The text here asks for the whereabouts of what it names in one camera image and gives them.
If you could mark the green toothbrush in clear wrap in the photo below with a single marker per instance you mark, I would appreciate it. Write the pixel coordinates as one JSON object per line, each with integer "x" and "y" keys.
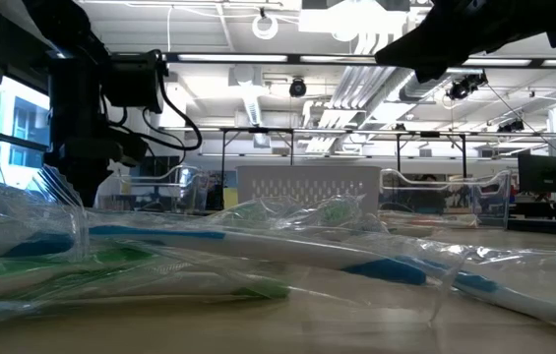
{"x": 253, "y": 212}
{"x": 263, "y": 290}
{"x": 120, "y": 254}
{"x": 334, "y": 212}

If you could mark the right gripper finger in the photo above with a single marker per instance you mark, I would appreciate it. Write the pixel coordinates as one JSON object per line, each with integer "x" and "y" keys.
{"x": 459, "y": 7}
{"x": 430, "y": 44}

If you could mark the overhead light bar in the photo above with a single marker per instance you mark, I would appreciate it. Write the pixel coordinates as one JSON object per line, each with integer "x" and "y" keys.
{"x": 233, "y": 58}

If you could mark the blue toothbrush in clear wrap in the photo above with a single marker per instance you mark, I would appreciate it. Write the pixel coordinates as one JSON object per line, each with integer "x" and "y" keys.
{"x": 41, "y": 245}
{"x": 282, "y": 251}
{"x": 474, "y": 281}

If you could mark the large window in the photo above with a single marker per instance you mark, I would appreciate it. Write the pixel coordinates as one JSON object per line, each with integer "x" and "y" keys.
{"x": 21, "y": 123}

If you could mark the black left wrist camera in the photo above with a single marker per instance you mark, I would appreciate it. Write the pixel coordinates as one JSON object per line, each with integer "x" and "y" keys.
{"x": 135, "y": 81}

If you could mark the white perforated plastic basket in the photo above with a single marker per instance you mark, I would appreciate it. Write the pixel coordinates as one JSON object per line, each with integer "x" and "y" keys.
{"x": 307, "y": 174}

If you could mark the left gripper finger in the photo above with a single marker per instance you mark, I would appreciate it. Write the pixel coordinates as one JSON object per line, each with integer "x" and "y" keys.
{"x": 85, "y": 182}
{"x": 127, "y": 147}

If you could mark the clear plastic bin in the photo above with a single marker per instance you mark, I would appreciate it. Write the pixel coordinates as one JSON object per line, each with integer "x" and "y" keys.
{"x": 194, "y": 194}
{"x": 499, "y": 201}

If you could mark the black ceiling spotlight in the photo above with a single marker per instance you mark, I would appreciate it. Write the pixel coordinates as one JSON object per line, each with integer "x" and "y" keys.
{"x": 297, "y": 87}
{"x": 464, "y": 87}

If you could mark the dark wide monitor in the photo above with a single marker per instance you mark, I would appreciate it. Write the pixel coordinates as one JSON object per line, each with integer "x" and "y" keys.
{"x": 164, "y": 167}

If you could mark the black desk monitor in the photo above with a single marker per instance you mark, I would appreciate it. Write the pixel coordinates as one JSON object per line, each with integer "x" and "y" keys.
{"x": 543, "y": 174}

